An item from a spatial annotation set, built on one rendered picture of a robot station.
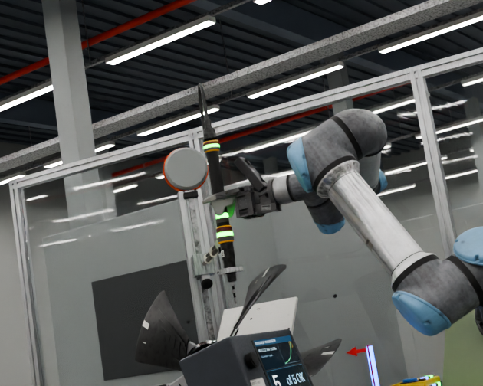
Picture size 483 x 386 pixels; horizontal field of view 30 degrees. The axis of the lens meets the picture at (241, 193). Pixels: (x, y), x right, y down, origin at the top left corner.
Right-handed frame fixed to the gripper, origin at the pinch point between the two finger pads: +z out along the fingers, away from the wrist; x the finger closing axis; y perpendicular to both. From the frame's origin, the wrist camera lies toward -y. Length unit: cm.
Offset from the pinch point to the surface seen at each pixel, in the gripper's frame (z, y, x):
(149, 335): 31.9, 33.0, 10.3
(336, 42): 186, -282, 739
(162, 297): 26.7, 22.8, 11.6
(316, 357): -24, 46, -4
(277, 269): -10.3, 21.3, 13.8
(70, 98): 376, -219, 479
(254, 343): -42, 41, -75
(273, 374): -44, 46, -73
